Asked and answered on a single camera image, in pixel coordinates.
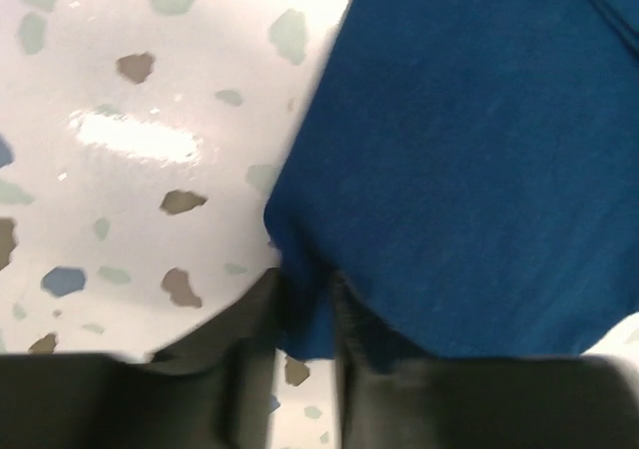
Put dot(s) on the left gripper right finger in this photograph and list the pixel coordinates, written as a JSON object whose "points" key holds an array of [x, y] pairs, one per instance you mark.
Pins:
{"points": [[393, 394]]}

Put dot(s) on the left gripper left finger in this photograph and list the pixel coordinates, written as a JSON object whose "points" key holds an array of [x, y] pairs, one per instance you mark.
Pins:
{"points": [[210, 389]]}

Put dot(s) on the blue mickey t-shirt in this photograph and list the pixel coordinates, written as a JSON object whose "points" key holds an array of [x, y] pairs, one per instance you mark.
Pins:
{"points": [[471, 168]]}

